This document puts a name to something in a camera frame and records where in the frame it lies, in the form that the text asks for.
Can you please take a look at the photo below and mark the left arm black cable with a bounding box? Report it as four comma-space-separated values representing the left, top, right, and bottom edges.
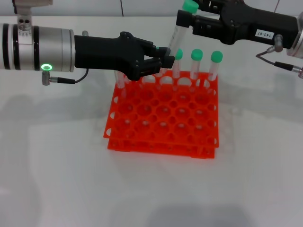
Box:
42, 68, 89, 86

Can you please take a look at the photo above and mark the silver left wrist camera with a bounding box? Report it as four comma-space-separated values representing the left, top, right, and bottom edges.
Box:
11, 0, 54, 31

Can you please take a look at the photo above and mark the orange plastic test tube rack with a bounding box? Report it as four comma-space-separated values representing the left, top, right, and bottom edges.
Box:
103, 68, 220, 159

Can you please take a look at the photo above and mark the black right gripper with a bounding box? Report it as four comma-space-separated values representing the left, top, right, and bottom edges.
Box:
176, 0, 299, 50

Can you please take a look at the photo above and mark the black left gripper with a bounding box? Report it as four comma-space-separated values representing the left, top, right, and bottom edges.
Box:
74, 31, 176, 81

